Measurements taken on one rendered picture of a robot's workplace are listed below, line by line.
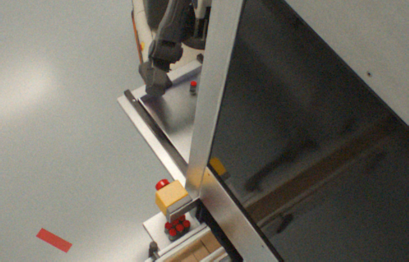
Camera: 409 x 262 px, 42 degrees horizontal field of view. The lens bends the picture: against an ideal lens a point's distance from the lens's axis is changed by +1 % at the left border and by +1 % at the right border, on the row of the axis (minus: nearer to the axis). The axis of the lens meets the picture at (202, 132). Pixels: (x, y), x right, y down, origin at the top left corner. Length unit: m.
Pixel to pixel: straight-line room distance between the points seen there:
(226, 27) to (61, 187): 1.81
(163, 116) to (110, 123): 1.04
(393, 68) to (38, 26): 2.63
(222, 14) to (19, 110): 2.04
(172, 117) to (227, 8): 0.88
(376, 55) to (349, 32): 0.04
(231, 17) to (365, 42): 0.26
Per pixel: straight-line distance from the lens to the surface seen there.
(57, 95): 2.79
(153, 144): 1.60
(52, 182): 2.55
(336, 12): 0.63
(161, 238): 1.48
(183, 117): 1.65
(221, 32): 0.86
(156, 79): 1.44
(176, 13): 1.40
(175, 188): 1.37
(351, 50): 0.63
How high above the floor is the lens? 2.29
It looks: 60 degrees down
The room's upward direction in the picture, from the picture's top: 10 degrees clockwise
